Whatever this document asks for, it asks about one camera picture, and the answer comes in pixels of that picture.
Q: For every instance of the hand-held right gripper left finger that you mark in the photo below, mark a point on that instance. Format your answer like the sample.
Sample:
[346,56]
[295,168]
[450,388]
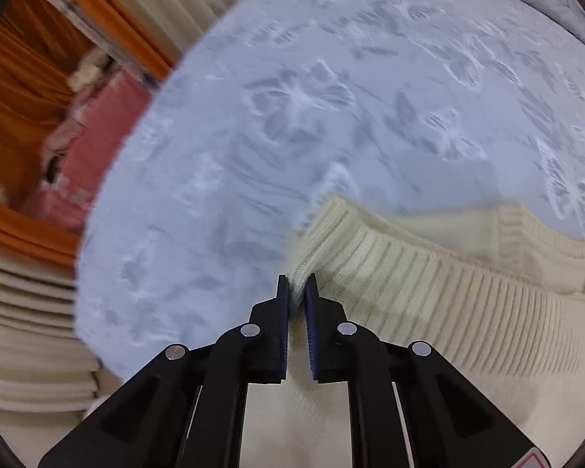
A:
[282,312]

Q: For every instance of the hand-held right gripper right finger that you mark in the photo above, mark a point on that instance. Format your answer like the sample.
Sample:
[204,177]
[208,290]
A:
[313,321]

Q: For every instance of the cream knit cardigan red buttons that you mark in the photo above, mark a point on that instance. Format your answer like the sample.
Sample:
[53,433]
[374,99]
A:
[443,302]

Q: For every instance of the pile of pale clothes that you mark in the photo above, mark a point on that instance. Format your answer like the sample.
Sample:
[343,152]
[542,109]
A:
[90,70]

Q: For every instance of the blue butterfly print bedsheet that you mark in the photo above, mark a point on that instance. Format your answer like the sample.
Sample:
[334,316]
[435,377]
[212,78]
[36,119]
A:
[273,156]

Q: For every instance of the pink blanket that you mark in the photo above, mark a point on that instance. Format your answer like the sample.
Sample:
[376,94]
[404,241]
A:
[97,146]

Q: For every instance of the cream curtain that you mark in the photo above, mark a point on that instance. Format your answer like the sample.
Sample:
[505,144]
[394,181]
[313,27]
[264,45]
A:
[165,5]
[24,331]

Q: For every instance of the orange curtain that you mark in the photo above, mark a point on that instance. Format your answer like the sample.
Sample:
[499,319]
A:
[19,83]

